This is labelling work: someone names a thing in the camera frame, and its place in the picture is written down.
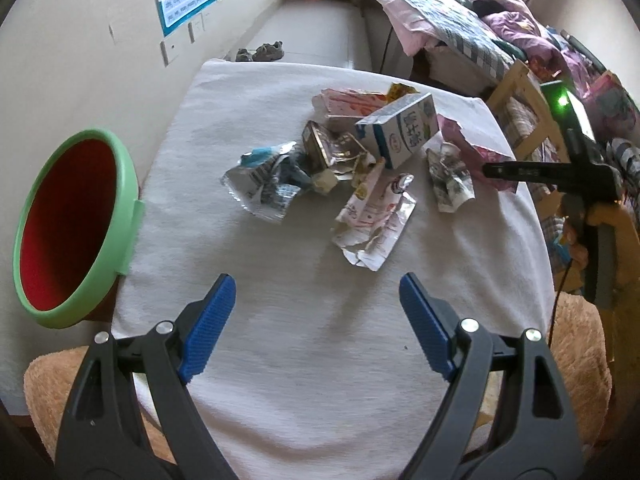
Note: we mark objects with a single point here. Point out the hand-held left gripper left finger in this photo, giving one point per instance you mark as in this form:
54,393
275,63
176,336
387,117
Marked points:
210,330

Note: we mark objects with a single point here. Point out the pink and white pouch wrapper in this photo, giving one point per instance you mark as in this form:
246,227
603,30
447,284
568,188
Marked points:
375,220

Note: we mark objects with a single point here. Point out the beige plush cushion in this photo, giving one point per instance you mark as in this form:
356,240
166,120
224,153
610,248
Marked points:
45,380

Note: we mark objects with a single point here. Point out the white and blue milk carton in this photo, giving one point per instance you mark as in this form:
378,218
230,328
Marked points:
400,130

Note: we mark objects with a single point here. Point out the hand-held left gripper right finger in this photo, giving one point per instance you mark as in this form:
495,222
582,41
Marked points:
425,330

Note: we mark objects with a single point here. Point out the pink plastic wrapper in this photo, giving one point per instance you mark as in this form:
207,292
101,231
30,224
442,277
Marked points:
475,152

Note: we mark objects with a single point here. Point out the silver and blue wrapper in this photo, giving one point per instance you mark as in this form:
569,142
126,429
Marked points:
260,180

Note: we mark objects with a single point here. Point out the purple quilt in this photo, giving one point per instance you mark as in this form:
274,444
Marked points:
515,35

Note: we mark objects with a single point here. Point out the pink strawberry print carton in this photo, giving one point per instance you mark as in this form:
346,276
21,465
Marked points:
350,105

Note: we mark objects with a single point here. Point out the green bowl with red inside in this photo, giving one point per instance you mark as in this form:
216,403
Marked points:
75,230

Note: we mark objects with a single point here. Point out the grey printed wrapper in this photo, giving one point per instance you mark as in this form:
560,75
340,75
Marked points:
450,180

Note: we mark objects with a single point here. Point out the pink bed sheet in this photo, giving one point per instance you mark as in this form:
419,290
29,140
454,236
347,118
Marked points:
400,25

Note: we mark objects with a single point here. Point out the white towel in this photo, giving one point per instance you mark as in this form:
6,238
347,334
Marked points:
300,335

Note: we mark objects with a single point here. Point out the wooden bed rail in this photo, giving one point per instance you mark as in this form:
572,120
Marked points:
520,90

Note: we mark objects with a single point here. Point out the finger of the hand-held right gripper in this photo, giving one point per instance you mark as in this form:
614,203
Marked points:
530,172

